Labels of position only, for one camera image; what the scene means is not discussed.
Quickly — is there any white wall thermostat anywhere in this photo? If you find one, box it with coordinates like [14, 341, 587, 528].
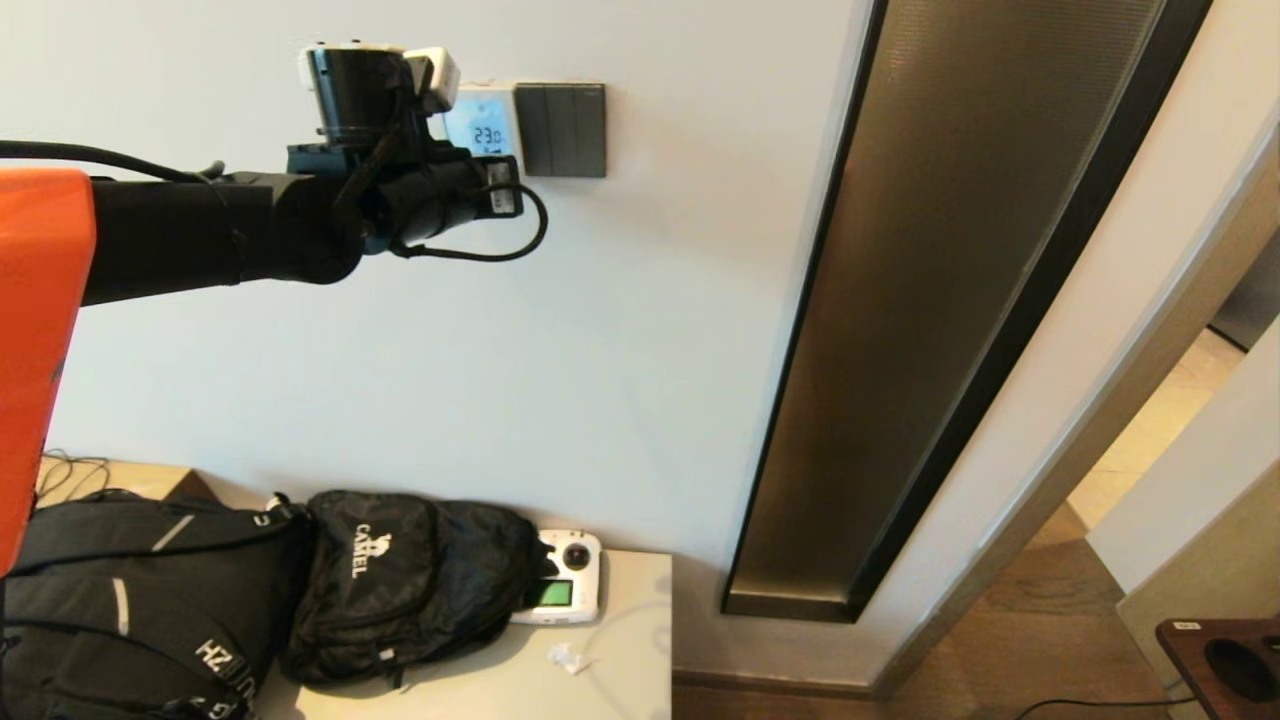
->
[445, 83, 527, 163]

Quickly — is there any small black Camel backpack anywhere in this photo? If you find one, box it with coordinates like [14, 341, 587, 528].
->
[280, 490, 559, 691]

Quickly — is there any white remote controller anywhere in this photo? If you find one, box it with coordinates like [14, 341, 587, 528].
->
[510, 530, 604, 627]

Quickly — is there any light wooden desk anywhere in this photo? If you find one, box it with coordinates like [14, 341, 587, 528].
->
[35, 450, 216, 506]

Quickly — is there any beige cabinet top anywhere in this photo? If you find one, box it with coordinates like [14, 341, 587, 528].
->
[250, 550, 673, 720]

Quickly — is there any large black backpack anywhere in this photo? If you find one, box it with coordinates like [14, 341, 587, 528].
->
[5, 490, 313, 720]

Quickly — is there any brown wooden table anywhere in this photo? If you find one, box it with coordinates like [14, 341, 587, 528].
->
[1155, 618, 1280, 720]

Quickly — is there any black looped gripper cable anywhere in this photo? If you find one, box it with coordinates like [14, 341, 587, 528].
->
[390, 183, 549, 264]

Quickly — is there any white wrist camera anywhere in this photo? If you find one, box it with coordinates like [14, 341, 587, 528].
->
[404, 46, 462, 114]

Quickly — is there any grey wall light switch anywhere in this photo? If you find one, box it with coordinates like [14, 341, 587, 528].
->
[514, 83, 608, 179]

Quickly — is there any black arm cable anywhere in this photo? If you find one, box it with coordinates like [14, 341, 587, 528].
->
[0, 140, 221, 187]

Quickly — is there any thin black tangled cable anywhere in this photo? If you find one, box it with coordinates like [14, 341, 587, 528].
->
[38, 450, 111, 506]

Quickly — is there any grey door frame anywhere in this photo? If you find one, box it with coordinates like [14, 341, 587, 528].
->
[870, 110, 1280, 701]

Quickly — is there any black floor cable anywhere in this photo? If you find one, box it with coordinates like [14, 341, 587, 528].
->
[1015, 698, 1186, 720]

